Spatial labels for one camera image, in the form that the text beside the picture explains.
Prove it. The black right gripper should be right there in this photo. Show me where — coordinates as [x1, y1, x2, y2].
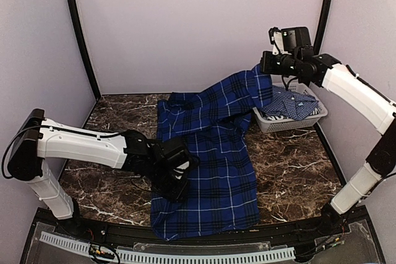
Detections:
[260, 50, 301, 76]

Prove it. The blue plaid long sleeve shirt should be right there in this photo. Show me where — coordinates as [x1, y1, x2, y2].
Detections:
[150, 66, 272, 233]

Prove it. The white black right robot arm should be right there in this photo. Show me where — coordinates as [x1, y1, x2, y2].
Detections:
[260, 49, 395, 236]

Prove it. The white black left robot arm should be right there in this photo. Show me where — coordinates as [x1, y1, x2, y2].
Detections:
[1, 109, 199, 237]

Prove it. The blue small-check shirt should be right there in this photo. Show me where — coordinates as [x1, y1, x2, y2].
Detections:
[260, 85, 320, 121]

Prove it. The black white garment in basket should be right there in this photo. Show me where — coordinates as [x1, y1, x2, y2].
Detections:
[261, 108, 320, 121]

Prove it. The white plastic laundry basket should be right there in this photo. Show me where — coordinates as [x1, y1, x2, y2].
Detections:
[253, 82, 328, 133]

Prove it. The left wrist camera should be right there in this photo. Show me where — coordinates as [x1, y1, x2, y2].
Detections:
[150, 137, 200, 183]

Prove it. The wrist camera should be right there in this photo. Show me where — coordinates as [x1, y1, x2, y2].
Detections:
[150, 137, 200, 183]
[269, 27, 313, 56]

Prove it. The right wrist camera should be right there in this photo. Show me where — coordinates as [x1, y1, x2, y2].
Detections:
[269, 27, 313, 56]

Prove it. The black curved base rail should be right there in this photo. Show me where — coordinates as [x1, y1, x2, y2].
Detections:
[33, 206, 377, 252]

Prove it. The black frame post right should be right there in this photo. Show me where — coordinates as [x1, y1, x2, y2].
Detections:
[313, 0, 332, 54]

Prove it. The black frame post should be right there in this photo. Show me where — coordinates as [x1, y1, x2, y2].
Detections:
[67, 0, 101, 101]
[313, 0, 332, 54]

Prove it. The white slotted cable duct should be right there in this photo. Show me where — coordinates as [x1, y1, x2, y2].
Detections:
[40, 231, 296, 263]

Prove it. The black frame post left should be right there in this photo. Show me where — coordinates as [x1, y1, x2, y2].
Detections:
[67, 0, 101, 101]

